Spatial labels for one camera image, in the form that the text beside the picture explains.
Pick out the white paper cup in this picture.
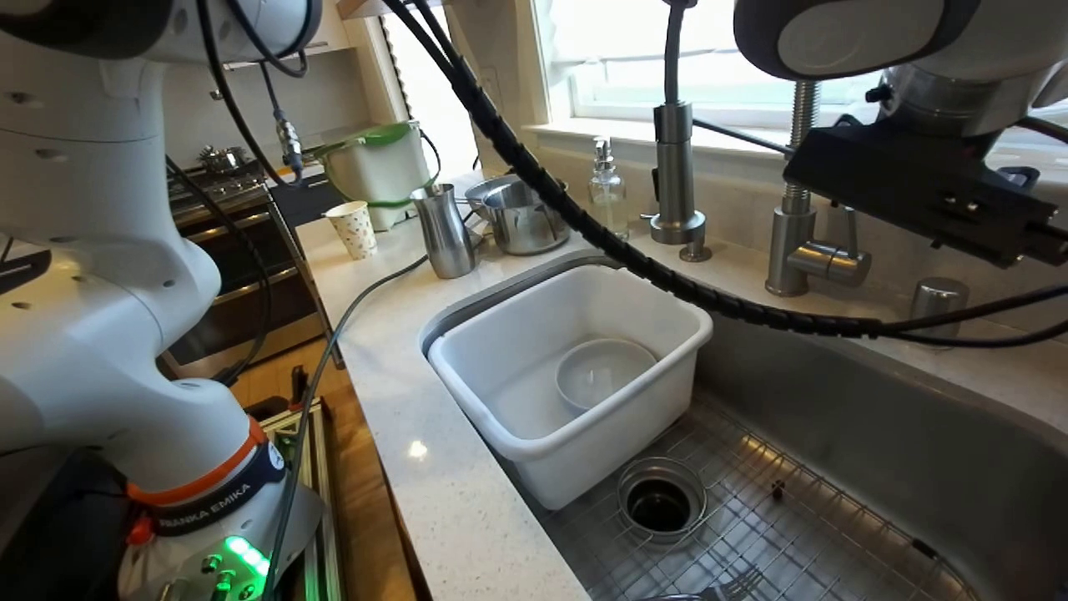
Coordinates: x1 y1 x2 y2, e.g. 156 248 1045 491
326 201 376 259

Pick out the chrome kitchen tap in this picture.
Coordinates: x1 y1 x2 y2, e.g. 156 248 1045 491
762 77 876 299

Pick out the black stove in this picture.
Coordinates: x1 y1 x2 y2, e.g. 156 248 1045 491
160 147 338 379

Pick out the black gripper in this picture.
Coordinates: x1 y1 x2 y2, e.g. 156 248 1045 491
784 120 1068 268

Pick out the clear soap dispenser bottle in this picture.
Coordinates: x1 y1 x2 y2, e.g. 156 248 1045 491
589 137 623 233

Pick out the stainless steel pot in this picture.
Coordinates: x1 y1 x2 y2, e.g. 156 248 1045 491
467 175 570 257

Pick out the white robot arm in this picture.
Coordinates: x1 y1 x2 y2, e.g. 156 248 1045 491
0 0 1068 511

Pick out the chrome filter tap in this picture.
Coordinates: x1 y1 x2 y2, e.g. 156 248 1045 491
651 0 711 264

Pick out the black corrugated cable conduit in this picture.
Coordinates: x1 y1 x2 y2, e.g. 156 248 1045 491
382 0 1068 352

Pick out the white green lidded container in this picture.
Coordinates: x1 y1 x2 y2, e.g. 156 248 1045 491
317 120 430 233

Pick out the stainless steel sink basin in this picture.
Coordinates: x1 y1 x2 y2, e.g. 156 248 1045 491
418 248 1068 601

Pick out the white plastic dish tub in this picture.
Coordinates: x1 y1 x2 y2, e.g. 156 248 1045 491
426 264 713 511

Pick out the sink drain opening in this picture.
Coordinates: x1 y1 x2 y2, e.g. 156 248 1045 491
616 456 705 549

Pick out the wire sink grid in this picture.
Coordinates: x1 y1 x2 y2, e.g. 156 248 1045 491
555 412 977 601

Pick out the stainless steel milk jug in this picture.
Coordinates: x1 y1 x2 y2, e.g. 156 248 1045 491
413 184 477 280

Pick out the chrome sink air gap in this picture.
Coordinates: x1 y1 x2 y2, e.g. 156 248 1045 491
910 277 969 337

